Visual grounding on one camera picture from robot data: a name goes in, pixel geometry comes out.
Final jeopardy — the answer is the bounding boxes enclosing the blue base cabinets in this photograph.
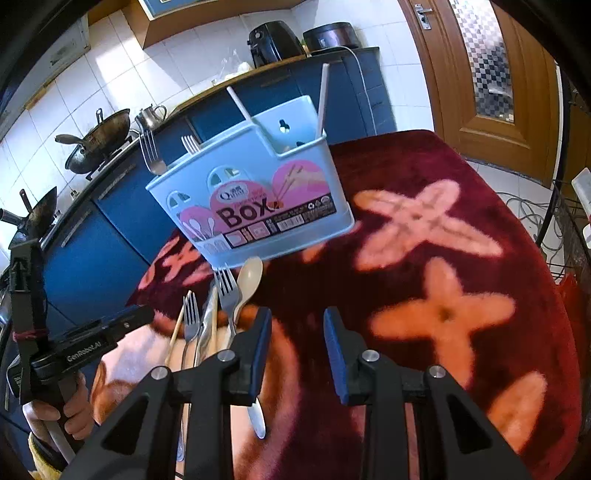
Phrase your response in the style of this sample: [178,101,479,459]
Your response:
[0,46,398,354]

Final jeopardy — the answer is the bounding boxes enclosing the metal knife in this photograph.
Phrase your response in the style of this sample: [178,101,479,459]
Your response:
[193,284,219,366]

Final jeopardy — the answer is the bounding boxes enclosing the white plastic utensil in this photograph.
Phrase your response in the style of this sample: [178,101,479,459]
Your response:
[315,63,330,140]
[226,86,256,128]

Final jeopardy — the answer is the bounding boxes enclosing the gas stove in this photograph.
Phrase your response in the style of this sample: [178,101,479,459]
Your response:
[85,131,142,182]

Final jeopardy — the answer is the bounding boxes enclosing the beige plastic spoon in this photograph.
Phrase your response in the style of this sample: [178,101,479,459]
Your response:
[228,256,267,440]

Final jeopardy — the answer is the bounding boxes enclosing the blue glass-door wall cabinet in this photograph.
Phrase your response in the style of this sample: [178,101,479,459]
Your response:
[137,0,298,49]

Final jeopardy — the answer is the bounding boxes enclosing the clear plastic bag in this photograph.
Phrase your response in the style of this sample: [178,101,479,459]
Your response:
[216,51,256,87]

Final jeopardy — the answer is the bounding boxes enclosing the red floral blanket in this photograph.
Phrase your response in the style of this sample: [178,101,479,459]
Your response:
[90,129,583,480]

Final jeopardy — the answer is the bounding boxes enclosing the black air fryer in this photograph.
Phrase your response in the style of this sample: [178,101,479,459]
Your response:
[248,21,307,69]

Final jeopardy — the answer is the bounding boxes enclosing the dark wok with ladle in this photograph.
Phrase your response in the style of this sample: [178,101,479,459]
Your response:
[55,108,133,175]

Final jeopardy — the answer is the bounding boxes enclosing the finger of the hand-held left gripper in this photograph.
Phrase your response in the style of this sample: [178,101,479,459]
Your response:
[110,305,156,341]

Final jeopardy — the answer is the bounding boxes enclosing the white power cable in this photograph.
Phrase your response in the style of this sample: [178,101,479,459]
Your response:
[344,46,378,137]

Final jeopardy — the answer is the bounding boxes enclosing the wooden door with glass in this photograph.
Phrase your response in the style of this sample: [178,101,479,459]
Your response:
[399,0,562,184]

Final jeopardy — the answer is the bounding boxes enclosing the metal door handle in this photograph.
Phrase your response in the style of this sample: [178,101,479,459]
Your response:
[412,2,435,31]

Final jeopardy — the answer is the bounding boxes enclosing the person's left hand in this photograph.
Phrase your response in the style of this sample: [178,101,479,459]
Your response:
[22,371,96,444]

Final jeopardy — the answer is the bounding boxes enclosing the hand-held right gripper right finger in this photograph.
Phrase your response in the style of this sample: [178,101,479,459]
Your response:
[322,307,534,480]

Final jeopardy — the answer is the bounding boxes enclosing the metal kettle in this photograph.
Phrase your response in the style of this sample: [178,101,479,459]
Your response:
[135,104,168,131]

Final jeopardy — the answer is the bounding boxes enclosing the black wire rack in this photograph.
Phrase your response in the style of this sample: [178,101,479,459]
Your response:
[534,99,591,298]

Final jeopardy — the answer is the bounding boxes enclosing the dark rice cooker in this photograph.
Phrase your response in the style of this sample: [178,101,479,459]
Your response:
[302,22,361,56]

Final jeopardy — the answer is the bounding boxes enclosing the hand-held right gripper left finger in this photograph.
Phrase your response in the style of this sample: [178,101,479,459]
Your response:
[60,307,274,480]

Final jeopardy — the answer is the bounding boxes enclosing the light blue utensil box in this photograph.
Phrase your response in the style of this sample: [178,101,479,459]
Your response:
[145,95,356,269]

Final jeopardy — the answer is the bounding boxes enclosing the grey floor cables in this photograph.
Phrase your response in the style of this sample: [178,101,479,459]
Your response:
[505,193,555,260]

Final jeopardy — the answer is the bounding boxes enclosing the grey range hood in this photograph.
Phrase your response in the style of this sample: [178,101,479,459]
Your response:
[42,14,92,75]

